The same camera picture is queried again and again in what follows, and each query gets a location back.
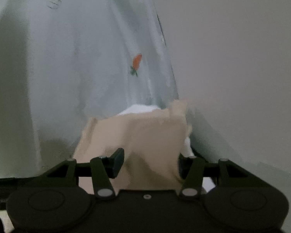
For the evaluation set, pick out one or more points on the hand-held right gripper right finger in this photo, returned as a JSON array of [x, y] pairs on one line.
[[183, 168]]

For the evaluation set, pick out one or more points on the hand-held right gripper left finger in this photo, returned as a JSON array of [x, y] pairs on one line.
[[117, 162]]

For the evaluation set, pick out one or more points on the beige sweater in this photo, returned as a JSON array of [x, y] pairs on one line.
[[140, 145]]

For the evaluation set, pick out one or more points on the white folded cloth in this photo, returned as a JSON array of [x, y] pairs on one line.
[[140, 109]]

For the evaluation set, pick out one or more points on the carrot print blanket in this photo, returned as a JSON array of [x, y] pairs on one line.
[[75, 65]]

